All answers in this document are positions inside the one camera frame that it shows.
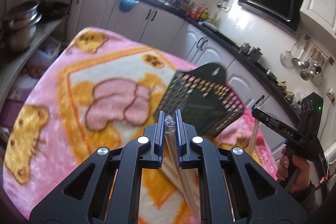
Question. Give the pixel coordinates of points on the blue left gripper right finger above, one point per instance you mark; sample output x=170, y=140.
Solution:
x=180, y=136

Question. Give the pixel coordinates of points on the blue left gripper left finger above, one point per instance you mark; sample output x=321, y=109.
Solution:
x=160, y=136

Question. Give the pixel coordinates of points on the chopsticks pair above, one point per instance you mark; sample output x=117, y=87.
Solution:
x=252, y=141
x=186, y=181

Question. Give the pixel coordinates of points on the dark green utensil basket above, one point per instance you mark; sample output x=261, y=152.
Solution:
x=204, y=99

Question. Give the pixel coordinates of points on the pink cartoon bear blanket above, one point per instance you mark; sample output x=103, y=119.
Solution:
x=102, y=91

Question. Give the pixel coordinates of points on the steel ladle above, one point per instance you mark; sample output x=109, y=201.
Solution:
x=297, y=60

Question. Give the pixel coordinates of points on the dark metal kettle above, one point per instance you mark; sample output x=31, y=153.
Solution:
x=255, y=54

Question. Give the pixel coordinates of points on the steel teapot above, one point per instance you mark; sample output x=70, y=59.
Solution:
x=245, y=48

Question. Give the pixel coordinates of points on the white upper cabinet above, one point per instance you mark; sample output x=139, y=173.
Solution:
x=319, y=18

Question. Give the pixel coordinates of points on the black wok on shelf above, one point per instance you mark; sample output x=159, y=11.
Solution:
x=53, y=10

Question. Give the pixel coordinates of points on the steel pot on shelf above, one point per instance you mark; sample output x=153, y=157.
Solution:
x=20, y=25

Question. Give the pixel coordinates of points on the wire skimmer strainer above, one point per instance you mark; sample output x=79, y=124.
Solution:
x=286, y=56

